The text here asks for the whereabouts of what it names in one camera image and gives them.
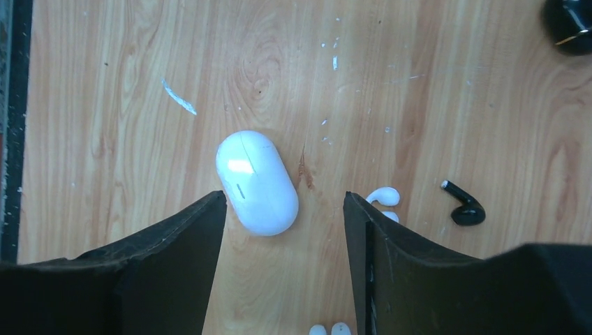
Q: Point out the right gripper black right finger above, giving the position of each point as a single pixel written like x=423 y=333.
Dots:
x=404 y=283

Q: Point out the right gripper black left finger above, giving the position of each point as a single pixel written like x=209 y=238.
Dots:
x=155 y=281

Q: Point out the white earbud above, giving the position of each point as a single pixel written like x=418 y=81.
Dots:
x=339 y=328
x=387 y=197

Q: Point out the white earbud charging case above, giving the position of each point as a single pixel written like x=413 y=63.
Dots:
x=257 y=183

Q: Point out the black earbud charging case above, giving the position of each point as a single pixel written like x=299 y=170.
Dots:
x=568 y=25

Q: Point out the black earbud right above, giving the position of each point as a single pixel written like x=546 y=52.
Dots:
x=470 y=212

